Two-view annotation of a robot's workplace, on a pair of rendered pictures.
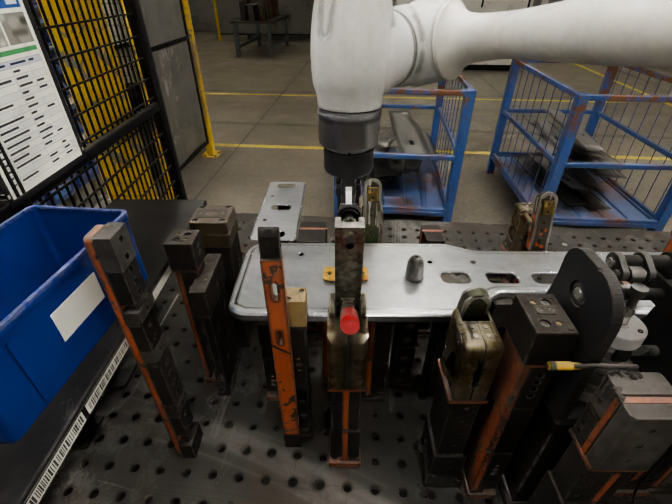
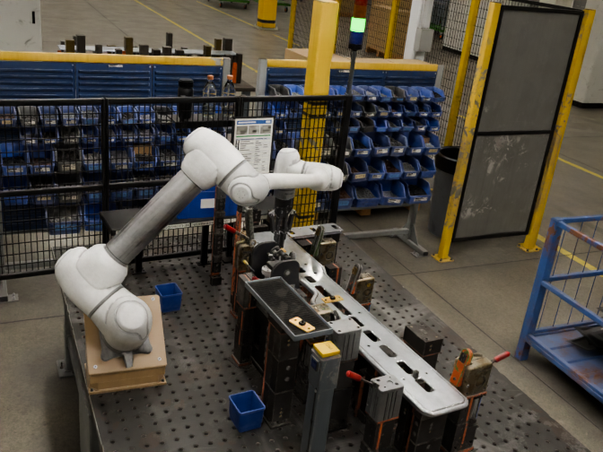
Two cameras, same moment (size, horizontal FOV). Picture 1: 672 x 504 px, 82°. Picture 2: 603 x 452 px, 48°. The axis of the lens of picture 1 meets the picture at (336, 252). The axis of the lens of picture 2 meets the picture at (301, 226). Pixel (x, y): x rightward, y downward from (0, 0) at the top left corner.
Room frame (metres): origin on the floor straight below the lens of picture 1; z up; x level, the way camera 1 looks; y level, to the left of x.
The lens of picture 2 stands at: (-0.79, -2.39, 2.27)
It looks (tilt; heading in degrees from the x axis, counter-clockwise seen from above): 23 degrees down; 58
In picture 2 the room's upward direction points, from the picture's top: 6 degrees clockwise
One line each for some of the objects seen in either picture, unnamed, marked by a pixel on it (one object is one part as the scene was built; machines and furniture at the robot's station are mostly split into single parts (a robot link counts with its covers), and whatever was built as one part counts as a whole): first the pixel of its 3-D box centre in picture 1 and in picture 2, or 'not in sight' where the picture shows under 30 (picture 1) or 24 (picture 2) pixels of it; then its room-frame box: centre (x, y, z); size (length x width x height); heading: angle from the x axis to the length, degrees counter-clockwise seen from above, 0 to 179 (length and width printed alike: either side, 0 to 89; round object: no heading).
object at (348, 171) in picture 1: (348, 174); (283, 206); (0.57, -0.02, 1.20); 0.08 x 0.07 x 0.09; 179
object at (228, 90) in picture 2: not in sight; (229, 96); (0.57, 0.63, 1.53); 0.06 x 0.06 x 0.20
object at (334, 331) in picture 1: (345, 394); (241, 280); (0.40, -0.02, 0.88); 0.07 x 0.06 x 0.35; 179
